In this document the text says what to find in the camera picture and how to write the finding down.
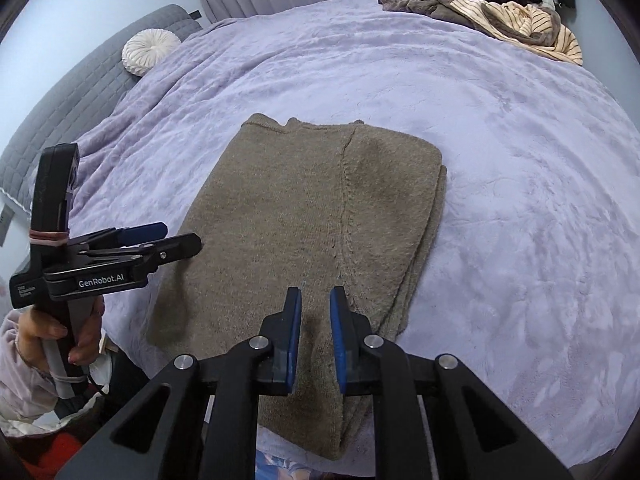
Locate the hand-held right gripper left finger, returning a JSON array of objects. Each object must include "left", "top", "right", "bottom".
[{"left": 52, "top": 286, "right": 303, "bottom": 480}]

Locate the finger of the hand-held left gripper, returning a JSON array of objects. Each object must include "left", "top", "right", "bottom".
[
  {"left": 85, "top": 221, "right": 169, "bottom": 253},
  {"left": 75, "top": 232, "right": 203, "bottom": 275}
]

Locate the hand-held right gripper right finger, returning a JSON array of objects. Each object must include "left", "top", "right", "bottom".
[{"left": 329, "top": 286, "right": 576, "bottom": 480}]

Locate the olive brown knit sweater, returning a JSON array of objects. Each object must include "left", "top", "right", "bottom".
[{"left": 147, "top": 113, "right": 447, "bottom": 461}]

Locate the person's left forearm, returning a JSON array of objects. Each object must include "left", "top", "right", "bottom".
[{"left": 0, "top": 310, "right": 101, "bottom": 436}]

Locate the pile of striped clothes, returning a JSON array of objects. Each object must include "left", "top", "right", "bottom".
[{"left": 377, "top": 0, "right": 481, "bottom": 25}]

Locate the person's left hand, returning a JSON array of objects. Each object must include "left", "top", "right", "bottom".
[{"left": 16, "top": 295, "right": 106, "bottom": 366}]

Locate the grey quilted headboard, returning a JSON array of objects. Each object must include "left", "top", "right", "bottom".
[{"left": 0, "top": 4, "right": 203, "bottom": 211}]

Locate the floral print clothing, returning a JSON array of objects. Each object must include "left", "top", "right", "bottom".
[{"left": 254, "top": 452, "right": 313, "bottom": 480}]

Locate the white round pleated pillow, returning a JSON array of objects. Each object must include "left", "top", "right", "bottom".
[{"left": 122, "top": 29, "right": 180, "bottom": 77}]

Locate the lilac plush blanket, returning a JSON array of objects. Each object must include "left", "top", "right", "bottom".
[{"left": 65, "top": 0, "right": 640, "bottom": 466}]

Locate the red cloth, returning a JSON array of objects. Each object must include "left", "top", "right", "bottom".
[{"left": 20, "top": 430, "right": 87, "bottom": 476}]

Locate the large cream striped garment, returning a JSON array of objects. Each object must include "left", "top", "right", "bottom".
[{"left": 447, "top": 0, "right": 583, "bottom": 66}]

